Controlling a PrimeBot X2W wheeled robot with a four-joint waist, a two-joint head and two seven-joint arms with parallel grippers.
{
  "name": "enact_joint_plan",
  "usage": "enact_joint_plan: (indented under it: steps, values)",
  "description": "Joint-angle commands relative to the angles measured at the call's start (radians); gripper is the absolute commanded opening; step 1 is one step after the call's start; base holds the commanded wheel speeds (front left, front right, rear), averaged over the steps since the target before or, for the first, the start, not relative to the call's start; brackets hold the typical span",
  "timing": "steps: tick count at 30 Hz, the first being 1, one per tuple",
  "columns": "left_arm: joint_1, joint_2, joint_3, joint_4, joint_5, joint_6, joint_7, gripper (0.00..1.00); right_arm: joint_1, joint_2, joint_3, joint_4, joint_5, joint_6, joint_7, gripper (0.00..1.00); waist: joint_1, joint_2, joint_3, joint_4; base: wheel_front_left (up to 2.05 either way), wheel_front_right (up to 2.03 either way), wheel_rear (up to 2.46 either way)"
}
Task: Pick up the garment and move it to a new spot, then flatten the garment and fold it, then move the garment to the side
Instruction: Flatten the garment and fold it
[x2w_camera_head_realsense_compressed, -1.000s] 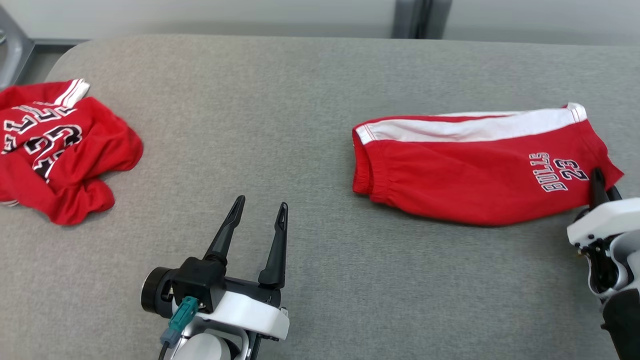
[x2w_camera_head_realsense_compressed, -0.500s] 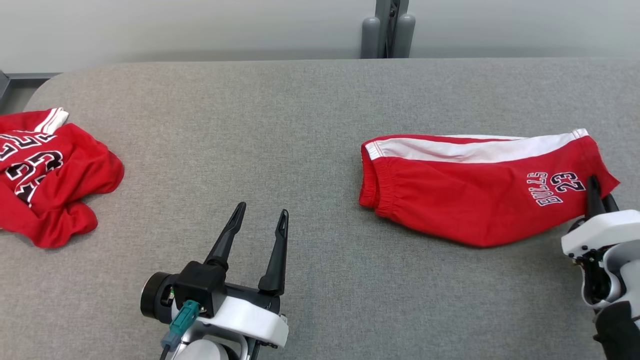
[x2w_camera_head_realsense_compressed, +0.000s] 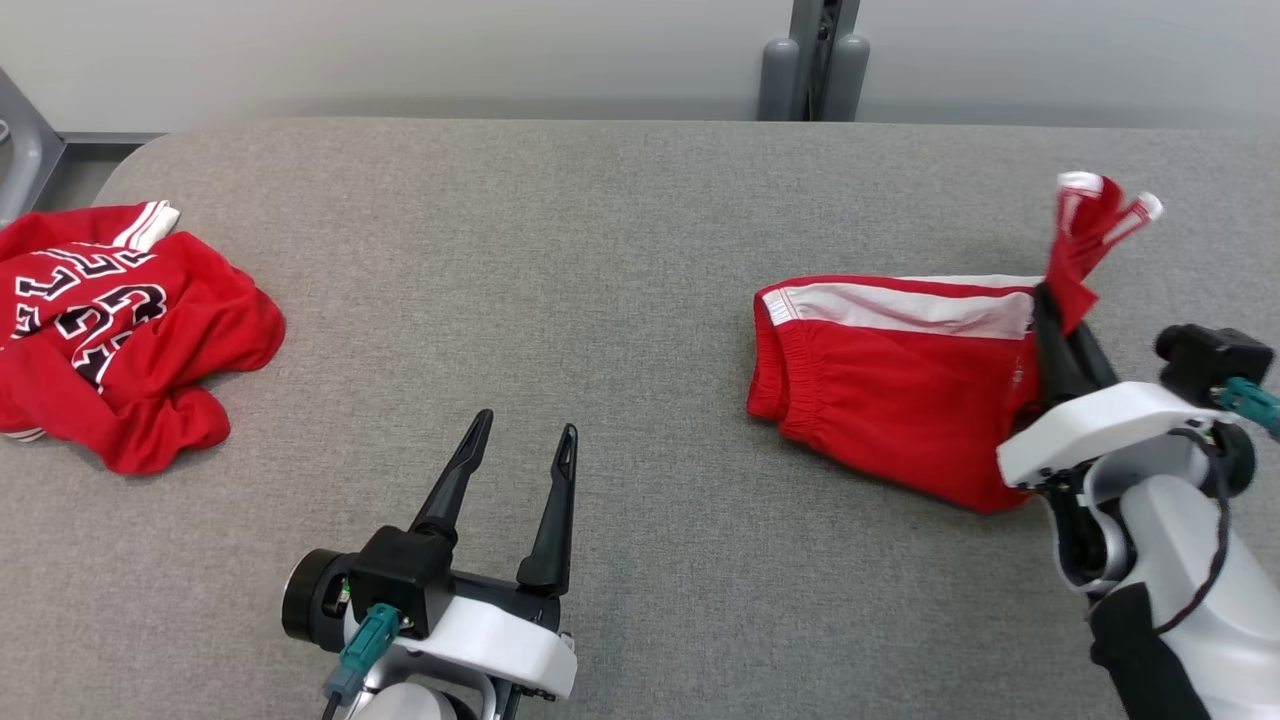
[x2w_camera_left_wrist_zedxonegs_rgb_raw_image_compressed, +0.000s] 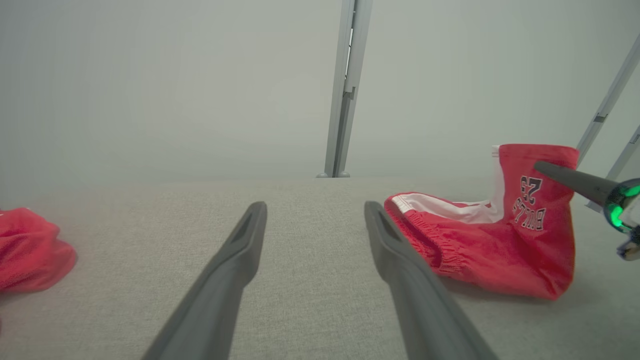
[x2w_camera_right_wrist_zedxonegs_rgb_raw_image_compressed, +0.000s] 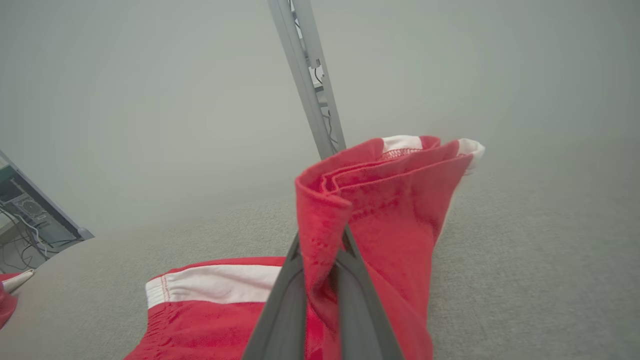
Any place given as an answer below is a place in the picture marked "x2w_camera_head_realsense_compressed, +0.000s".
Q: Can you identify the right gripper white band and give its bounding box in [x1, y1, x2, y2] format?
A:
[997, 283, 1233, 492]

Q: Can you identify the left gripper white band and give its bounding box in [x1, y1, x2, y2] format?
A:
[282, 409, 580, 701]

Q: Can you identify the red shorts white stripe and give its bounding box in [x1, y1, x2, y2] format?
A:
[747, 171, 1165, 516]

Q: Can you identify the red jersey black white lettering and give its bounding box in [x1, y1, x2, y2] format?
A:
[0, 200, 288, 476]

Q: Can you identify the teal right camera connector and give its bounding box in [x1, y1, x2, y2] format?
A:
[1215, 377, 1280, 442]

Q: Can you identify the teal camera connector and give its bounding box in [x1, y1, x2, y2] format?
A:
[323, 603, 403, 708]
[1215, 377, 1280, 442]

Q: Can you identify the teal left camera connector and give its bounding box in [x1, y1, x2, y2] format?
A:
[323, 603, 403, 708]

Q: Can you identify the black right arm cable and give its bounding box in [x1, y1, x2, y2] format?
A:
[1150, 425, 1234, 637]

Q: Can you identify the grey cylindrical post foot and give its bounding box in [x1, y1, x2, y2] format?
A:
[757, 38, 802, 122]
[822, 33, 872, 122]

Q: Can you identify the grey metal post base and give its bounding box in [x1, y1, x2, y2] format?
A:
[788, 0, 863, 122]

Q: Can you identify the grey partition post with foot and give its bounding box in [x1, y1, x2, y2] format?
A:
[0, 67, 68, 227]

